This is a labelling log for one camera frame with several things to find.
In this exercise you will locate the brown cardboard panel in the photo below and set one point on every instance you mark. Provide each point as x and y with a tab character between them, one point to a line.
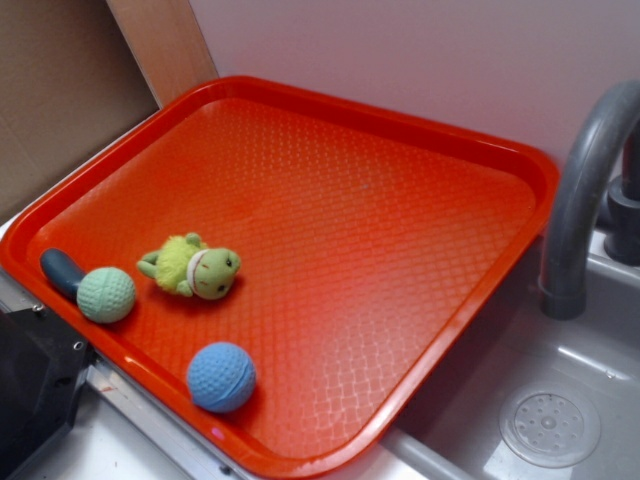
69	87

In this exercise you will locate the orange plastic tray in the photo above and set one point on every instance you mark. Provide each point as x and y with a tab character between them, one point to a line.
368	242

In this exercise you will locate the wooden board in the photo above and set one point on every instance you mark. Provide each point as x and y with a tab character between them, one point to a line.
167	43

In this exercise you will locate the dark faucet knob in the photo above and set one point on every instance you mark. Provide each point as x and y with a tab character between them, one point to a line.
622	243

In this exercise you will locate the round sink drain strainer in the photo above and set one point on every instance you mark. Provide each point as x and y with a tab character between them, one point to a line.
549	425

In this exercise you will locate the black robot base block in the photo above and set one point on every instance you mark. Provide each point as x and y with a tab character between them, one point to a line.
44	365

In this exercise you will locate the green dimpled ball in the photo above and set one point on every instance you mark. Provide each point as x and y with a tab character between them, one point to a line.
106	295

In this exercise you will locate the blue dimpled ball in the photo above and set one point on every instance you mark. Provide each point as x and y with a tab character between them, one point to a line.
221	378

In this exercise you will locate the grey toy sink basin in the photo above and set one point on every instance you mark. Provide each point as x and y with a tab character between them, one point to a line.
450	429

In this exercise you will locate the dark blue curved handle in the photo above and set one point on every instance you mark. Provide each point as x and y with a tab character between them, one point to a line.
62	272

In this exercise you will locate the grey toy faucet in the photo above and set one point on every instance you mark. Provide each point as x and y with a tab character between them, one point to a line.
595	159

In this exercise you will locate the green plush frog toy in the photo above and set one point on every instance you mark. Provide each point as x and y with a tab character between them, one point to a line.
186	266

